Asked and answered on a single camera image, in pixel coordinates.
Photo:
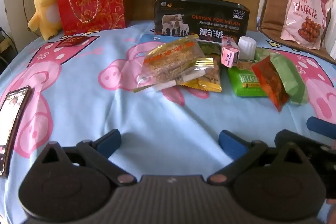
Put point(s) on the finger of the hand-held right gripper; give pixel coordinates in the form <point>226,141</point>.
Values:
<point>294,138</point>
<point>320,126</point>

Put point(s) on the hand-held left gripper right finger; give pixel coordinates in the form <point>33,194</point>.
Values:
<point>231,141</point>

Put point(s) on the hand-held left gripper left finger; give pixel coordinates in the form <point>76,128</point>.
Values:
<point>109,144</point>

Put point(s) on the light green snack packet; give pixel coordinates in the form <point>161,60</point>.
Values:
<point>291,77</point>

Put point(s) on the red snack packet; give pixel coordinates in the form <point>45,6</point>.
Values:
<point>273,85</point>

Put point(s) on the bright green cracker packet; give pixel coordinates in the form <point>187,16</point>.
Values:
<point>244,82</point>

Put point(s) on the yellow peanut packet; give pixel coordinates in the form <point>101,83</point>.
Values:
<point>210,78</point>

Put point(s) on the small pink carton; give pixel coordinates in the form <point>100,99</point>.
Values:
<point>229,54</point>

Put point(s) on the white ribbed cup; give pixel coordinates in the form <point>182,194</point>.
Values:
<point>246,48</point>

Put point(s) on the dark green snack packet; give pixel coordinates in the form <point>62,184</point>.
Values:
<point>210,48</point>

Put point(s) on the clear cracker packet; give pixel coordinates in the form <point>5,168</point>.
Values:
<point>168,61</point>

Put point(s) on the black tin box sheep print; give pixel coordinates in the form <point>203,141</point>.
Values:
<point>210,14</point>

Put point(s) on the cartoon pig printed bedsheet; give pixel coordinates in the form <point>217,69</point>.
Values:
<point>170,113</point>

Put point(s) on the smartphone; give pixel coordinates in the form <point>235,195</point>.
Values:
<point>10,119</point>

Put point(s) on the small red flat packet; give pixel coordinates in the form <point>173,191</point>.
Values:
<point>72,42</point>

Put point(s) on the pink snack bag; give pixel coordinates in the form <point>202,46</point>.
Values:
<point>304,16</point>

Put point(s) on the brown seat cushion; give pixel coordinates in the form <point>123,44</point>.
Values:
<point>273,8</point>

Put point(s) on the yellow plush duck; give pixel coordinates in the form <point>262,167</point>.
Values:
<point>44,3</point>

